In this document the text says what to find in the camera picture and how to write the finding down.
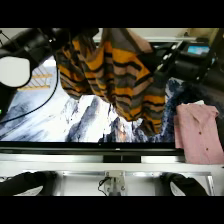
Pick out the orange striped sweater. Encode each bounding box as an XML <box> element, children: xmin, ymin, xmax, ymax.
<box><xmin>54</xmin><ymin>27</ymin><xmax>168</xmax><ymax>137</ymax></box>

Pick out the wooden rack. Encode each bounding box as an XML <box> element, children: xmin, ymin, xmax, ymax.
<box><xmin>17</xmin><ymin>64</ymin><xmax>55</xmax><ymax>92</ymax></box>

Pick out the pink shirt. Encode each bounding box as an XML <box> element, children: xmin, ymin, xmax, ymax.
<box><xmin>173</xmin><ymin>100</ymin><xmax>224</xmax><ymax>165</ymax></box>

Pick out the silver frame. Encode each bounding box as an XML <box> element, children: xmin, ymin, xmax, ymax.
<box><xmin>0</xmin><ymin>146</ymin><xmax>224</xmax><ymax>197</ymax></box>

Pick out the black cable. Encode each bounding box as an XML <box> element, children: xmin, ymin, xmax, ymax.
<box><xmin>0</xmin><ymin>66</ymin><xmax>61</xmax><ymax>125</ymax></box>
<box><xmin>97</xmin><ymin>176</ymin><xmax>112</xmax><ymax>197</ymax></box>

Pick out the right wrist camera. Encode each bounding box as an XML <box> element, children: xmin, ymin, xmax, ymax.
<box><xmin>181</xmin><ymin>41</ymin><xmax>214</xmax><ymax>58</ymax></box>

